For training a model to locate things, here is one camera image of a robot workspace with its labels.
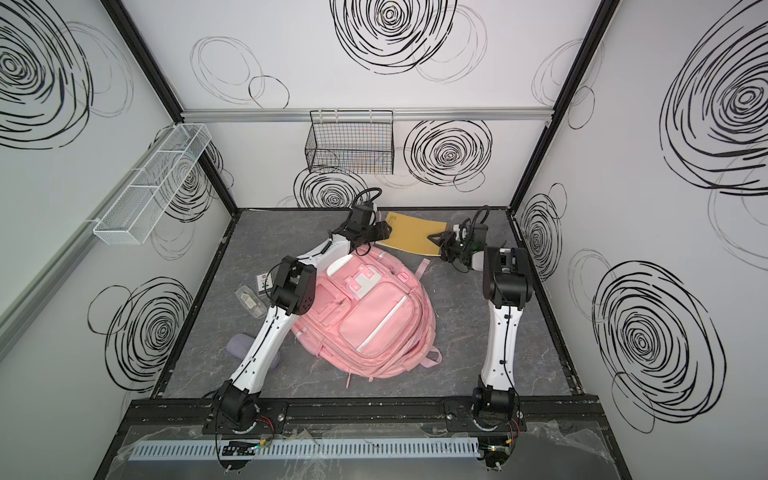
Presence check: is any white mesh wall shelf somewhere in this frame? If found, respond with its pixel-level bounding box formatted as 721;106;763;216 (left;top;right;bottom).
93;123;212;246

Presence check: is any yellow padded envelope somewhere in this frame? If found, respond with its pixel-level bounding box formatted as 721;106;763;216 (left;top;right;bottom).
377;212;447;257

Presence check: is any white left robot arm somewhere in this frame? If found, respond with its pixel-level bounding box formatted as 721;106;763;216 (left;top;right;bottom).
212;200;391;433

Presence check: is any pink student backpack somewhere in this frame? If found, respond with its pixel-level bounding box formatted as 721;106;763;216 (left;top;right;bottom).
292;248;443;381

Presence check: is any clear plastic case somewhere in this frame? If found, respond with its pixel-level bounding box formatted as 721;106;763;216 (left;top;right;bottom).
235;285;268;319

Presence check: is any white slotted cable duct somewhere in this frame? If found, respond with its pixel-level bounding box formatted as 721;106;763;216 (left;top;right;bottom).
128;438;481;461

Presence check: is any black wire wall basket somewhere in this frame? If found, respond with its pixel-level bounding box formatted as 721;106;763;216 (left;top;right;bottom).
304;109;395;175

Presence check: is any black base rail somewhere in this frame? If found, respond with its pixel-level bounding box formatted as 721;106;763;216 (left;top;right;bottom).
117;395;610;435

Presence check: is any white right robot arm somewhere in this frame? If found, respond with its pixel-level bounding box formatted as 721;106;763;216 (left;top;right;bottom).
432;225;533;431

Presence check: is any small white card packet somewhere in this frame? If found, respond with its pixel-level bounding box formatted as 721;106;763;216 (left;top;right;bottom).
256;273;273;292

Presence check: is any purple eraser pouch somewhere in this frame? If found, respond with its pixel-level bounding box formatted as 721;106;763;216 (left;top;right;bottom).
226;333;280;375

